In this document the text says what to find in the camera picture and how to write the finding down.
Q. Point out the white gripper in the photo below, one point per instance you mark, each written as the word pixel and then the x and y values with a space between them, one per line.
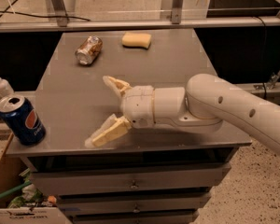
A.
pixel 138 104

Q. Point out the blue pepsi can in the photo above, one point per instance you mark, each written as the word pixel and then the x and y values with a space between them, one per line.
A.
pixel 19 115

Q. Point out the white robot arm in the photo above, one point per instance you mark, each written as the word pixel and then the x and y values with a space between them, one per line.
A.
pixel 200 107

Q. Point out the brown crushed soda can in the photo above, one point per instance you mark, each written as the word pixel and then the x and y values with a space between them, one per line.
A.
pixel 89 50

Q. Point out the yellow sponge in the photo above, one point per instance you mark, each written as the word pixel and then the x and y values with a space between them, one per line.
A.
pixel 136 40

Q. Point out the grey drawer cabinet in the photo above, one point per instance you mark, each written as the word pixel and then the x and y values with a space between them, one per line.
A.
pixel 148 176

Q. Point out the white pump bottle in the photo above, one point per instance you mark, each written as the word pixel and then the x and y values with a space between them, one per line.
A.
pixel 5 88

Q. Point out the cardboard box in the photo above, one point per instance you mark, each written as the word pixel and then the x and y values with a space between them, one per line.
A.
pixel 10 169

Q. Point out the white printed box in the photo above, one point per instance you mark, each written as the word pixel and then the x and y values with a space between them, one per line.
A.
pixel 37 215

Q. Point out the metal rail frame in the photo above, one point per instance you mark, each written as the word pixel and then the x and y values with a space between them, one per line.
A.
pixel 100 15

